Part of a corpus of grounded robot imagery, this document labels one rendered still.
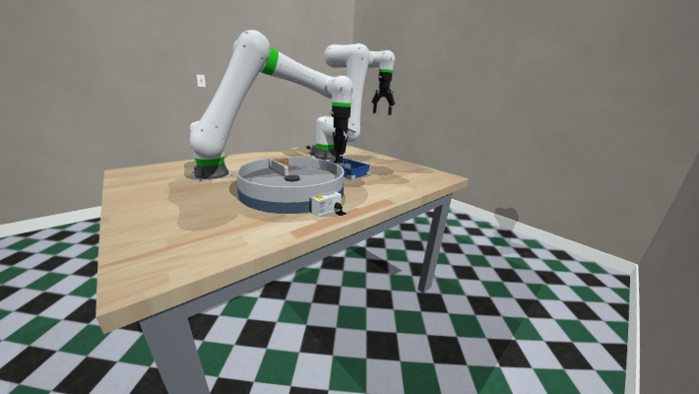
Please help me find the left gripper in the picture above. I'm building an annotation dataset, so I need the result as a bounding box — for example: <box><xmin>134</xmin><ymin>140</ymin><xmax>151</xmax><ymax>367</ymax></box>
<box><xmin>372</xmin><ymin>81</ymin><xmax>395</xmax><ymax>115</ymax></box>

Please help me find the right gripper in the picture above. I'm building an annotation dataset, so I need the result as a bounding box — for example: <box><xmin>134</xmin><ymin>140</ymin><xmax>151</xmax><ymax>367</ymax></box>
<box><xmin>333</xmin><ymin>118</ymin><xmax>349</xmax><ymax>164</ymax></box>

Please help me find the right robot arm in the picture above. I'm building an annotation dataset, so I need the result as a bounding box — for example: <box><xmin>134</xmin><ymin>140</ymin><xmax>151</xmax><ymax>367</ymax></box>
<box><xmin>190</xmin><ymin>31</ymin><xmax>353</xmax><ymax>179</ymax></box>

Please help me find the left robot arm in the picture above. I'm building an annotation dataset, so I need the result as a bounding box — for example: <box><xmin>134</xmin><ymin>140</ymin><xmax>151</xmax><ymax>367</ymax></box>
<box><xmin>306</xmin><ymin>43</ymin><xmax>395</xmax><ymax>160</ymax></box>

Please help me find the blue open crate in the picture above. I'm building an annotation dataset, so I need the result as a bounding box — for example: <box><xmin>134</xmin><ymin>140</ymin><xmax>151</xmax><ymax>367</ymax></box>
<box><xmin>328</xmin><ymin>158</ymin><xmax>370</xmax><ymax>178</ymax></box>

